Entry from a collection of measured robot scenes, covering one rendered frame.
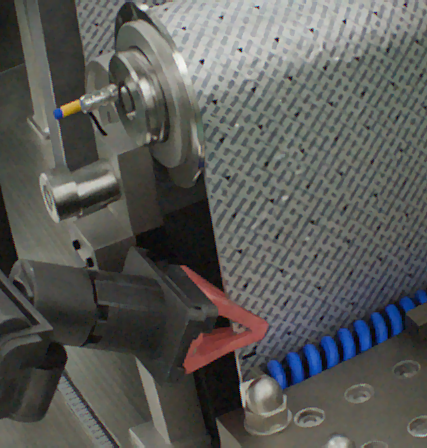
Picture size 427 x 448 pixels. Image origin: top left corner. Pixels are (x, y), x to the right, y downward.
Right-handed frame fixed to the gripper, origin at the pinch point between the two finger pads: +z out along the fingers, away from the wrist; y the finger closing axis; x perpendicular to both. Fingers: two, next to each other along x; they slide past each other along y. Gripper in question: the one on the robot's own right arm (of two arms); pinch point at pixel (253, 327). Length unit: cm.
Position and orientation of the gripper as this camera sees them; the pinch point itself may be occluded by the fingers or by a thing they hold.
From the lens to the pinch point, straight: 94.2
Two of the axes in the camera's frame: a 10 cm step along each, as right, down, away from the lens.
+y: 4.3, 4.2, -8.0
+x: 3.2, -9.0, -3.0
